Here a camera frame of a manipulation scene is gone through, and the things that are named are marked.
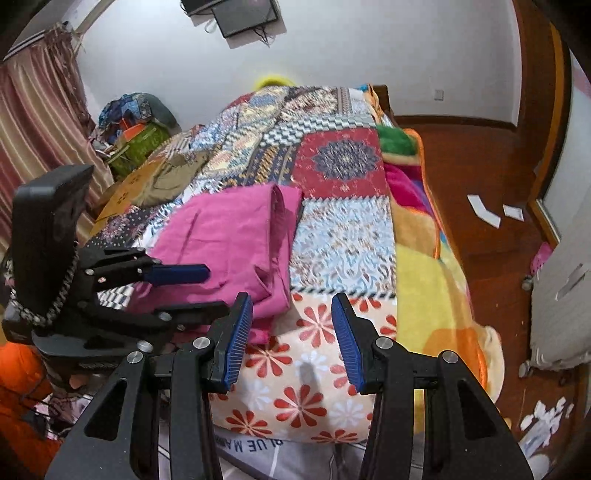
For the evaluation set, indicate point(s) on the olive green pants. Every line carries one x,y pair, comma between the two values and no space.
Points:
178,175

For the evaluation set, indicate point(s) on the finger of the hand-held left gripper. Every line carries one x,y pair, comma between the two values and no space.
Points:
184,318
180,274

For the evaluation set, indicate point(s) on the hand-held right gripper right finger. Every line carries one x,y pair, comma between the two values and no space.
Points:
346,341

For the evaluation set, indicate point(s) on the scraps of torn paper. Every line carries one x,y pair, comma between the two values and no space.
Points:
542,415

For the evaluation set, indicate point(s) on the person's orange jacket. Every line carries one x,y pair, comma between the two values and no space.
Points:
23,397

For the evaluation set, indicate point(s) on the striped red curtain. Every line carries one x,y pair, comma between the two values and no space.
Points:
32,120

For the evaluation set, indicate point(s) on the wooden lap table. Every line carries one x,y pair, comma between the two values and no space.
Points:
131,191

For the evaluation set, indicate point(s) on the colourful fleece blanket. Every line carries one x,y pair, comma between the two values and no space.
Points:
425,300

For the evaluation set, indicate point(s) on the green storage box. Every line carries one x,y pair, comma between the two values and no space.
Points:
138,147

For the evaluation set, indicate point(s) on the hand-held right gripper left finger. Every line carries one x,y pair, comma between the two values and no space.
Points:
238,341

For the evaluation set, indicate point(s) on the small black wall monitor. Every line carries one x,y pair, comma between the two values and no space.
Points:
247,16

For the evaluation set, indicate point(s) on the pink pants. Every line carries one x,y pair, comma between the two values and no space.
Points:
221,230

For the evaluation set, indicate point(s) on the black wall television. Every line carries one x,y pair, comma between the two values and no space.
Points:
198,5

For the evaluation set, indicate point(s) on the patchwork patterned bedsheet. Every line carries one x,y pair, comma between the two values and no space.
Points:
341,240

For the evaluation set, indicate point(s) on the white printed bedsheet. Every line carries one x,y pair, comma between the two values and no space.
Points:
277,461

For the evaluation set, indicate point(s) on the yellow curved plastic object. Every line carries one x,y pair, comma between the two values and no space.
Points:
270,81

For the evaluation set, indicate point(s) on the frosted glass sliding door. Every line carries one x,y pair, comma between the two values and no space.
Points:
577,152

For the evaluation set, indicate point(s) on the wooden bed footboard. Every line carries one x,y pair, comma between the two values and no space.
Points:
383,99

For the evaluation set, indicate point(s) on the pink slipper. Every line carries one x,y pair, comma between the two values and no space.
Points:
541,256

